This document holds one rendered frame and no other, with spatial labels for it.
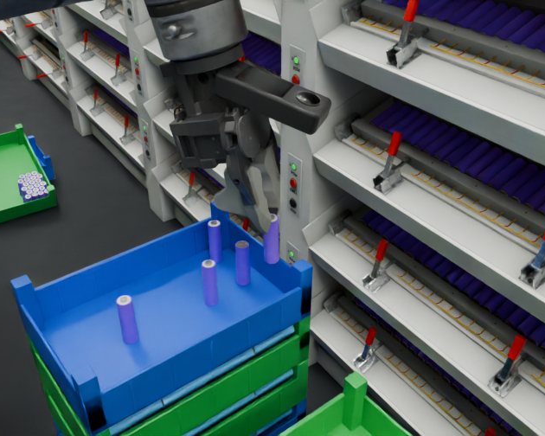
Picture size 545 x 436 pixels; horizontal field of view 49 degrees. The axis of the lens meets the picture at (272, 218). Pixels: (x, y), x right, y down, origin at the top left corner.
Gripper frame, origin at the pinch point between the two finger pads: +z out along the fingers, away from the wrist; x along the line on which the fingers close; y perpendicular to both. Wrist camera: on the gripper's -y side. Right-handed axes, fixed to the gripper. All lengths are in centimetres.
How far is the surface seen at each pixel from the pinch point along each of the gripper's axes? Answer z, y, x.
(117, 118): 20, 107, -101
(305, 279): 9.1, -1.9, -0.5
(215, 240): 7.1, 13.3, -6.2
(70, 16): -13, 122, -114
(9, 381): 44, 78, -7
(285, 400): 27.9, 4.7, 2.0
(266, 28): -12.6, 15.9, -42.8
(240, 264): 8.6, 8.3, -2.8
